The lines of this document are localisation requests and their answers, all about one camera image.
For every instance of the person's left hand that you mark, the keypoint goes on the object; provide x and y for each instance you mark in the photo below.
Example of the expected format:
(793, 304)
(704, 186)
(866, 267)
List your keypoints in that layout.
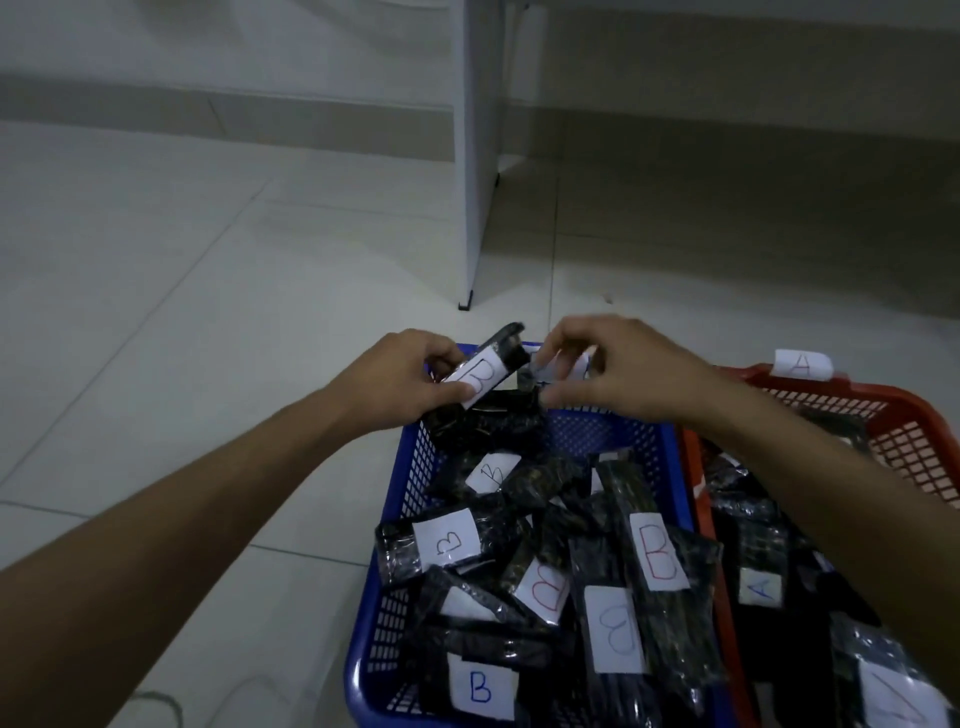
(390, 382)

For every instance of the person's right hand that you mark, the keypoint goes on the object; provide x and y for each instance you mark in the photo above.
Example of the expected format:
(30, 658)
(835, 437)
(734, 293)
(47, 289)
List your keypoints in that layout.
(645, 375)

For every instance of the red plastic basket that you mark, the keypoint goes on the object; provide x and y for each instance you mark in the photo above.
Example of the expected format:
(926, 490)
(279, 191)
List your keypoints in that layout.
(915, 420)

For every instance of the blue plastic basket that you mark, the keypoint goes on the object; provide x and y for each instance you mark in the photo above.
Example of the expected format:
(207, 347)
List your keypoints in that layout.
(375, 675)

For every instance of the person's left forearm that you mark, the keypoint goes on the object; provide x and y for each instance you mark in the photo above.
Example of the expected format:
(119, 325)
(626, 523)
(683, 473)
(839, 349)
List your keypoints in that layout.
(165, 570)

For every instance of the person's right forearm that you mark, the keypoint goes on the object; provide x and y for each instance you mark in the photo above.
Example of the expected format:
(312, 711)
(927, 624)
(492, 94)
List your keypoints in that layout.
(847, 510)

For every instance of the small white paper tag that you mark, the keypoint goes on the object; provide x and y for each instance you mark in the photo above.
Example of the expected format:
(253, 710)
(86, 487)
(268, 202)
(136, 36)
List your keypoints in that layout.
(802, 365)

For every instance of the white desk side panel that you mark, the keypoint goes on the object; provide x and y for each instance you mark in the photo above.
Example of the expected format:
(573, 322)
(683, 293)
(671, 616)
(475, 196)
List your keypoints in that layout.
(480, 150)

